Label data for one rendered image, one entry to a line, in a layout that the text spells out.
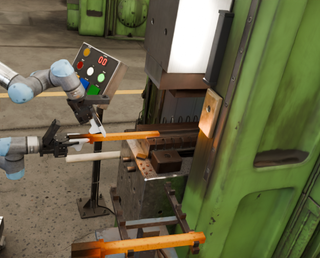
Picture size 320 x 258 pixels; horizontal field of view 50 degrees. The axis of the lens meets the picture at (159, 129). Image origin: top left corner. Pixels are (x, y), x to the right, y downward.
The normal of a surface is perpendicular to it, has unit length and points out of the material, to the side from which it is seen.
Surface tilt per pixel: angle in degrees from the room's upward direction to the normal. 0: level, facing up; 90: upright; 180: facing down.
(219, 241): 90
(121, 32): 90
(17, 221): 0
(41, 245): 0
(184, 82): 90
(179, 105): 90
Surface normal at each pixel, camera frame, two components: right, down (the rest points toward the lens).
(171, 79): 0.35, 0.52
